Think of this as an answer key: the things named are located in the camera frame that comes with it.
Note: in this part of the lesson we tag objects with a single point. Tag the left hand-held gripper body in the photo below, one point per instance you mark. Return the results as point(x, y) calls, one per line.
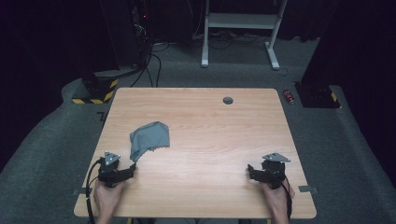
point(109, 174)

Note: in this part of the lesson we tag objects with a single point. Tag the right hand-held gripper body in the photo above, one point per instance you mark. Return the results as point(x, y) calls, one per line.
point(274, 172)

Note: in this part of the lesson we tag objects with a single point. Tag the grey cloth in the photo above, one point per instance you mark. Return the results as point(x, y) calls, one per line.
point(151, 137)

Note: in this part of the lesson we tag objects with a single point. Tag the person's left hand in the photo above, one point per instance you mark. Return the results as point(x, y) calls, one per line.
point(107, 197)

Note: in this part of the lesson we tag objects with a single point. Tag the person's right hand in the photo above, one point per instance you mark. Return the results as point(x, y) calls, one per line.
point(277, 200)

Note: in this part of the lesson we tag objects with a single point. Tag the grey tape strip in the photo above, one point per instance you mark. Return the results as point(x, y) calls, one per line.
point(307, 188)
point(79, 191)

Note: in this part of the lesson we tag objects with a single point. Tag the grey round table grommet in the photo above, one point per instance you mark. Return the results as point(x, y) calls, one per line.
point(228, 100)

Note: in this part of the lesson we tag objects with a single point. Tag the red can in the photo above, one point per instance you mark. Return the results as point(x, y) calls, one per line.
point(289, 96)

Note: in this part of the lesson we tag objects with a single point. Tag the black yellow striped stand base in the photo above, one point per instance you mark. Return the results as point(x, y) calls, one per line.
point(99, 90)

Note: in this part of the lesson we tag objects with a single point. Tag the black stand base yellow mark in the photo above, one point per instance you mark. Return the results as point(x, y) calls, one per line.
point(317, 96)

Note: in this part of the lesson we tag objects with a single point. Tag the black equipment tower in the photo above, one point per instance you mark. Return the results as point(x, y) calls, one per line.
point(127, 31)

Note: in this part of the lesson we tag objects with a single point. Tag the white metal stand frame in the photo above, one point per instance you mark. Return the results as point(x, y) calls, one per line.
point(243, 21)

